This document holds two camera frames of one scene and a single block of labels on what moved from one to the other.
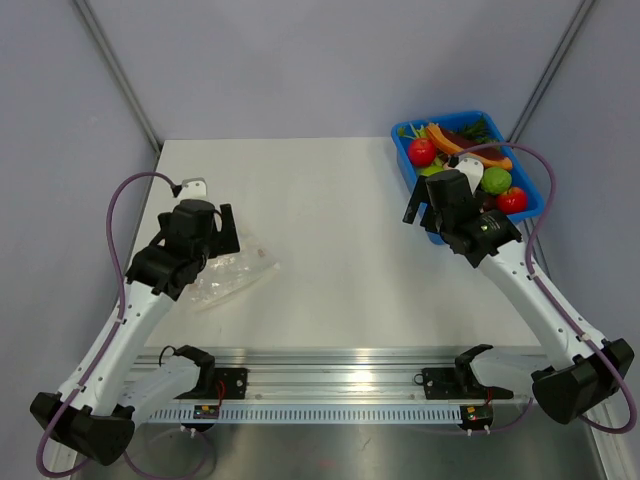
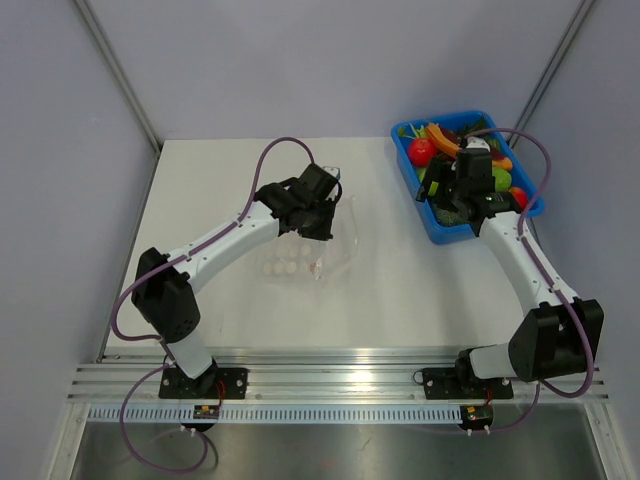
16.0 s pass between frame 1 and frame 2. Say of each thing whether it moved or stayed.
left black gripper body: moved
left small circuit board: stayed
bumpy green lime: stayed
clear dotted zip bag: moved
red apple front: stayed
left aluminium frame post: stayed
